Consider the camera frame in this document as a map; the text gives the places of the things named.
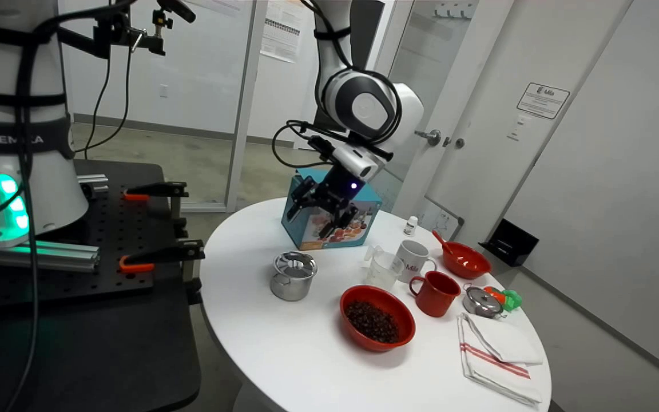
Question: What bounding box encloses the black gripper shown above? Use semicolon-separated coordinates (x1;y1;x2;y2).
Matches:
286;164;364;238

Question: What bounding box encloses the silver pot lid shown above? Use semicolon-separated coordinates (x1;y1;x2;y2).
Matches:
275;251;317;276

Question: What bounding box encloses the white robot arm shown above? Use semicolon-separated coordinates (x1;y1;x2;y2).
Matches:
286;0;423;238

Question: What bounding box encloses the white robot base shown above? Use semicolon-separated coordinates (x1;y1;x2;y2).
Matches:
0;0;86;246

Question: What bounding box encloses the silver pot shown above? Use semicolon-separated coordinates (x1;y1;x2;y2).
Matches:
270;251;317;302

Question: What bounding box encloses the teal cardboard box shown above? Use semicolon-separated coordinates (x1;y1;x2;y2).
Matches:
280;167;382;250

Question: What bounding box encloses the small white bottle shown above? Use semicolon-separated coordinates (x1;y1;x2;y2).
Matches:
403;215;418;236

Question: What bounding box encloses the white mug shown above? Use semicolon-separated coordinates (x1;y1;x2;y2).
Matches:
390;239;434;282

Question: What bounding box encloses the red bowl of coffee beans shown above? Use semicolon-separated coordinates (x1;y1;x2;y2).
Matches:
339;285;415;353

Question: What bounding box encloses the red mug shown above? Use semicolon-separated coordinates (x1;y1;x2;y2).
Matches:
409;270;459;318

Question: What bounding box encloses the red bowl with spoon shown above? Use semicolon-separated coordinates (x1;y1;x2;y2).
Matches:
434;232;492;278

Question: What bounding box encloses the black orange clamp lower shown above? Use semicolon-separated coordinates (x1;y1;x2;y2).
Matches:
116;239;204;275

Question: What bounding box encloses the black orange clamp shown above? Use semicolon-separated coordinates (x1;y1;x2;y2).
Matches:
121;180;188;203
116;239;204;275

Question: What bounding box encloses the small metal strainer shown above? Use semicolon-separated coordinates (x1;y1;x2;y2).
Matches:
462;285;504;318

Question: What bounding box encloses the black orange clamp upper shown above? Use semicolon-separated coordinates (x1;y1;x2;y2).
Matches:
121;180;188;203

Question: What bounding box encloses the black floor box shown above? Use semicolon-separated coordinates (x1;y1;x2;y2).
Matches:
480;220;538;265

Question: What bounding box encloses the green orange small item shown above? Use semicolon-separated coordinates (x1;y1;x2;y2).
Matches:
484;285;521;310

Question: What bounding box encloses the white red-striped cloth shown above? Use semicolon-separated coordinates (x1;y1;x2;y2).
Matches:
457;314;541;405

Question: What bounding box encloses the black perforated mounting table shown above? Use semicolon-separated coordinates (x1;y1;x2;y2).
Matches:
0;159;202;412

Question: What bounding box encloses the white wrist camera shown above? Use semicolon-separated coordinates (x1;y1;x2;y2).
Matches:
332;144;380;180

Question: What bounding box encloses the silver door handle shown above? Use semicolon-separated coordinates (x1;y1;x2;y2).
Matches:
414;129;466;148

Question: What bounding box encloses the white wall sign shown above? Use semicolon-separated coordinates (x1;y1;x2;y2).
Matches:
516;83;569;119

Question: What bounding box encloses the black camera on stand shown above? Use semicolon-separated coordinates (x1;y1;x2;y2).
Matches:
93;0;196;54

